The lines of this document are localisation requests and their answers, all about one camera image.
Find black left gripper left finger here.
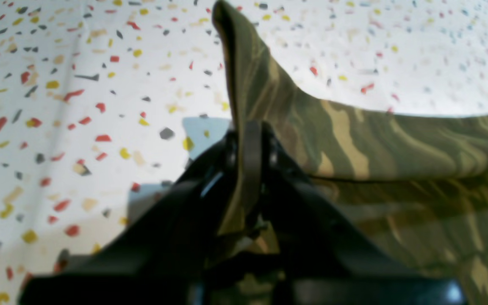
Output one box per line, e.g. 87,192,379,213
19,131,238,305

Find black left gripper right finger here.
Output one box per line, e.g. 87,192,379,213
242,121,467,305

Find camouflage T-shirt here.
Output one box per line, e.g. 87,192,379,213
212,0,488,305

